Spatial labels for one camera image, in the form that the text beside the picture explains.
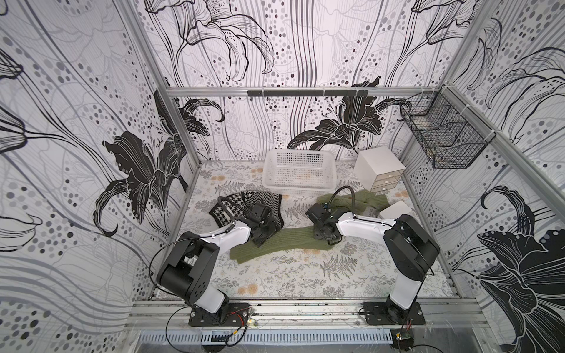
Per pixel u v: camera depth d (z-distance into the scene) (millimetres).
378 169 983
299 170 1147
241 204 930
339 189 819
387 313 638
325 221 685
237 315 726
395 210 954
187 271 441
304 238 863
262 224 748
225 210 943
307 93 906
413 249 488
